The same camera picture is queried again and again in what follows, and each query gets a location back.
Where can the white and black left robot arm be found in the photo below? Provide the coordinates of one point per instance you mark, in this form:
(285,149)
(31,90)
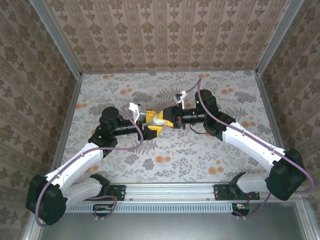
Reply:
(80,160)

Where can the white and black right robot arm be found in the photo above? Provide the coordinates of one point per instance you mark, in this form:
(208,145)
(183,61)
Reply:
(250,142)

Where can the small electronics board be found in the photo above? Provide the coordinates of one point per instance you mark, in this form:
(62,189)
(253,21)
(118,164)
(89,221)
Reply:
(102,208)
(241,207)

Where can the grey metal tray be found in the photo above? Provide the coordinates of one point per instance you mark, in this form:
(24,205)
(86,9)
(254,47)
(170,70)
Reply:
(175,227)

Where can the aluminium table edge rail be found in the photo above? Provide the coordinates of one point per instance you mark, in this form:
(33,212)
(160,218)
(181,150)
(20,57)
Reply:
(162,71)
(267,100)
(69,117)

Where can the aluminium mounting rail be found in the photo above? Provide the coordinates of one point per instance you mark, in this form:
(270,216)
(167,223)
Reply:
(170,191)

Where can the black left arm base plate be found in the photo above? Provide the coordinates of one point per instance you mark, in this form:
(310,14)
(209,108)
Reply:
(120,192)

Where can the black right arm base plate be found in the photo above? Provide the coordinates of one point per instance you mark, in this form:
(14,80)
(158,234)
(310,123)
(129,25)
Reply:
(220,192)

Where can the aluminium frame post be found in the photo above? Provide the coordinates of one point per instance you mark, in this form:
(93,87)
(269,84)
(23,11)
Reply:
(55,37)
(280,37)

